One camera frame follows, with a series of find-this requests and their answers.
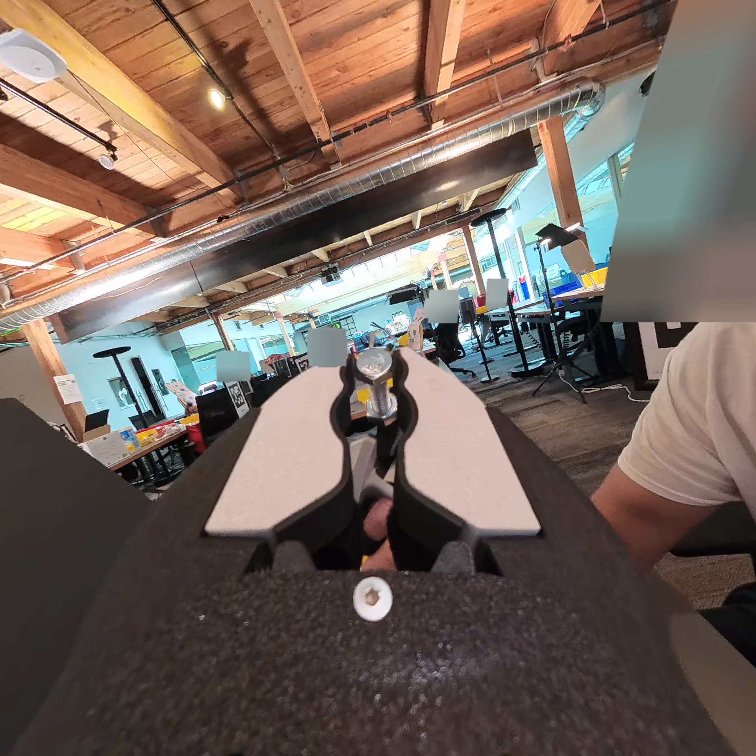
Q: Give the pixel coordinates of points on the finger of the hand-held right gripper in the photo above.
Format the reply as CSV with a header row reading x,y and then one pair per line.
x,y
361,463

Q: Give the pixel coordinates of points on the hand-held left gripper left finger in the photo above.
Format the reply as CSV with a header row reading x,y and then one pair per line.
x,y
283,460

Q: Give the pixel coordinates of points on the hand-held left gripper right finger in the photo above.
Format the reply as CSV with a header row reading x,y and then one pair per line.
x,y
466,466

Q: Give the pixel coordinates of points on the steel hex nut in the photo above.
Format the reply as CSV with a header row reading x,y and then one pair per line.
x,y
383,408

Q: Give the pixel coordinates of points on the steel hex bolt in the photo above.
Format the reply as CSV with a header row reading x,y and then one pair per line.
x,y
374,363

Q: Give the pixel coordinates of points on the person's right forearm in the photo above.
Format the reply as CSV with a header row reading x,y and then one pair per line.
x,y
638,520

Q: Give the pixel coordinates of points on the person's right hand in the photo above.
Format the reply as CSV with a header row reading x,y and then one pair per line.
x,y
378,531

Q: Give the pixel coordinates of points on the black-framed marker sign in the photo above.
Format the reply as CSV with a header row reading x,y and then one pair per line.
x,y
237,398
661,354

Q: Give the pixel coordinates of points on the cluttered wooden table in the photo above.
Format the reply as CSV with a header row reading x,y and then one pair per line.
x,y
142,443

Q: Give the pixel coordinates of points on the black studio light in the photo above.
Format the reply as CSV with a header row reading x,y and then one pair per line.
x,y
404,294

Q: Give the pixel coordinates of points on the wooden table with bins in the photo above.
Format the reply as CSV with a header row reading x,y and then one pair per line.
x,y
567,301

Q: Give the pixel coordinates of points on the black lamp stand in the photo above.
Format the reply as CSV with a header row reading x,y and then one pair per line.
x,y
490,219
121,354

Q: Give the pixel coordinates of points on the person's white shirt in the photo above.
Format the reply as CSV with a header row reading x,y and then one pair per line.
x,y
691,413

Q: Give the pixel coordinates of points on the black ceiling beam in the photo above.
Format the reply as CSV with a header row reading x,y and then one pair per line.
x,y
325,230

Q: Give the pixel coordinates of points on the black panel with wooden edge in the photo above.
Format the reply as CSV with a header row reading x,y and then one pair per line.
x,y
59,561

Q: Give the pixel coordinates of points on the person's dark trousers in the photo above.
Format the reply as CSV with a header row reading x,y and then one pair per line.
x,y
735,620

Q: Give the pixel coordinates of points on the lit ceiling spot lamp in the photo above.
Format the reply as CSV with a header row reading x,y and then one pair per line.
x,y
217,98

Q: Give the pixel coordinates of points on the white round ceiling speaker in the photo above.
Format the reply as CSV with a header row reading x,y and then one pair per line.
x,y
29,56

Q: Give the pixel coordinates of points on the silver spiral duct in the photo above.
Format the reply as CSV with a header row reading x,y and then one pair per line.
x,y
295,206

